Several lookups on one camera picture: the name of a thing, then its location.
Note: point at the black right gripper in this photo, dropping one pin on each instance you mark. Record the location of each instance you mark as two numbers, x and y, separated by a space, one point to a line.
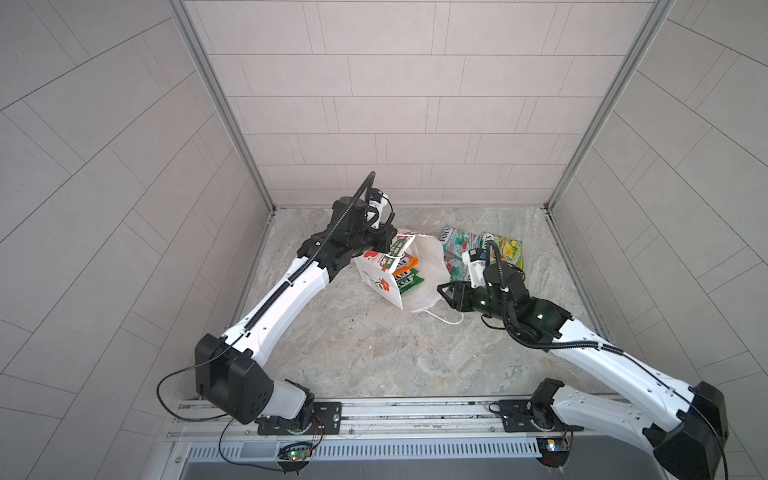
460 294

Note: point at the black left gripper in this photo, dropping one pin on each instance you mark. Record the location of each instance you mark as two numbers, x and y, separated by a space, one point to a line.
382 238

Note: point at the white floral paper bag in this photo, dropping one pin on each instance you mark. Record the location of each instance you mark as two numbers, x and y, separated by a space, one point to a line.
376 271

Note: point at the orange Fox's fruits candy packet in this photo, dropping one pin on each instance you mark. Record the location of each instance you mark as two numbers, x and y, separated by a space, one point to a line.
406 263

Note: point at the yellow-green spring tea candy packet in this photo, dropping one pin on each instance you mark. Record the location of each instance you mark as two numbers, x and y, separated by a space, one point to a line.
511 249

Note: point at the teal mint blossom candy packet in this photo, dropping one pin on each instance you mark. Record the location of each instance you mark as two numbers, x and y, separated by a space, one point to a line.
456 241

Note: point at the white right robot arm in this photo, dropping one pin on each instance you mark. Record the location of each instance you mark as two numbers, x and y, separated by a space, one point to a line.
683 427

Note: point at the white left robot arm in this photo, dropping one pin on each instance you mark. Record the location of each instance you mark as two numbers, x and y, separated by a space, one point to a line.
229 368

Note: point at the green Fox's candy packet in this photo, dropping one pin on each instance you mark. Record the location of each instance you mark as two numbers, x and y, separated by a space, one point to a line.
408 280

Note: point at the right circuit board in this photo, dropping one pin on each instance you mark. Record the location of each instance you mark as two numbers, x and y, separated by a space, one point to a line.
554 452

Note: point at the circuit board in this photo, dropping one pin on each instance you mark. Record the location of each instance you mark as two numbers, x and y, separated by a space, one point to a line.
554 452
295 452

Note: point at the left circuit board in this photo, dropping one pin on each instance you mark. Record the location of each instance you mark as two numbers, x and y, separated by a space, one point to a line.
295 452

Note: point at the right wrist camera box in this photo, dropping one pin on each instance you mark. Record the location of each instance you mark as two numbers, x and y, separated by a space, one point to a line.
475 260

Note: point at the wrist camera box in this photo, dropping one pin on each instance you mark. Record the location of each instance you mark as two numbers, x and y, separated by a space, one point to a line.
377 200
475 260

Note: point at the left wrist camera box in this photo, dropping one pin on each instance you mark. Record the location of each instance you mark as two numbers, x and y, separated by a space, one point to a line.
377 200

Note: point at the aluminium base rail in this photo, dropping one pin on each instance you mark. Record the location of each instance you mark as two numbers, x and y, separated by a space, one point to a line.
381 429

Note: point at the aluminium corner post left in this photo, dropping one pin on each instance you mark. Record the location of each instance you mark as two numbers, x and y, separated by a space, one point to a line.
192 40

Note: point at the aluminium corner post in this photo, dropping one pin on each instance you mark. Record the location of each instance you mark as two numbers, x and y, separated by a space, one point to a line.
647 32
192 40

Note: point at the aluminium corner post right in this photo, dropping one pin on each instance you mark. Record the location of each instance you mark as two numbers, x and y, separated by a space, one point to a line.
647 32

